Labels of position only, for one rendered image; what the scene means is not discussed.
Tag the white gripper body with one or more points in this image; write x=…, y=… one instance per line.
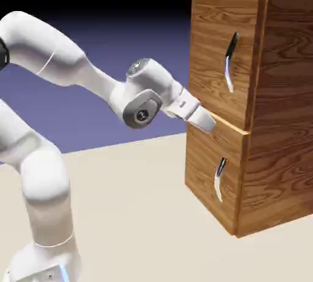
x=202, y=118

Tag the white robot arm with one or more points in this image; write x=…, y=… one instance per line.
x=61, y=57

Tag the short wooden cabinet door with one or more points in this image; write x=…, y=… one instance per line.
x=207, y=164

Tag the tall wooden cabinet door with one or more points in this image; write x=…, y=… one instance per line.
x=210, y=50

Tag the wooden cabinet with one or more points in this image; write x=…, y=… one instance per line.
x=278, y=116

